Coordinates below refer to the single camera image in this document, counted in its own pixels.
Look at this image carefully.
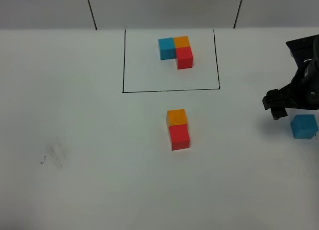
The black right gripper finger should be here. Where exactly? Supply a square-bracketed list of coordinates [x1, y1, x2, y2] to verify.
[262, 89, 286, 110]
[271, 108, 288, 120]

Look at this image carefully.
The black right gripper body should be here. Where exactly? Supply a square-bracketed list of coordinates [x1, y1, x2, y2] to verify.
[284, 59, 319, 109]

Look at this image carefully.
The template red cube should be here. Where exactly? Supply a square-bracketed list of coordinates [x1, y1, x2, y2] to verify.
[175, 46, 193, 69]

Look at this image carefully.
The template orange cube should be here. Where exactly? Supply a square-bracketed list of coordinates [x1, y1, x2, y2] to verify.
[173, 36, 190, 48]

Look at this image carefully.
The template blue cube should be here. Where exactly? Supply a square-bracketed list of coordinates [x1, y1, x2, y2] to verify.
[158, 37, 176, 60]

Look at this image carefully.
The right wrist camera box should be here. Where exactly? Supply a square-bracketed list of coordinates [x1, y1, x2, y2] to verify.
[286, 35, 319, 68]

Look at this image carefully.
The loose blue cube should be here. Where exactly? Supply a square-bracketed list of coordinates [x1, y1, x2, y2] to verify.
[291, 114, 319, 139]

